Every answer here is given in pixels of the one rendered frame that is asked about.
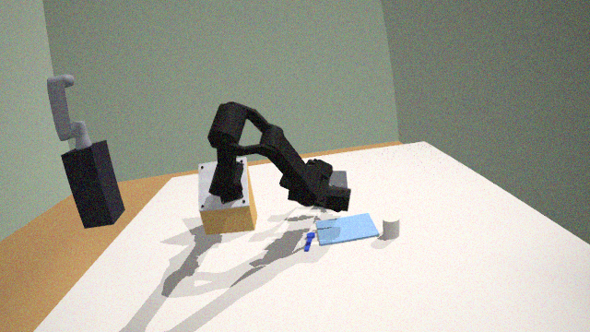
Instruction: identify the light blue square mat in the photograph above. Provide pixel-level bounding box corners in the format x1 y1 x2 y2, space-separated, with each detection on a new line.
316 213 380 246

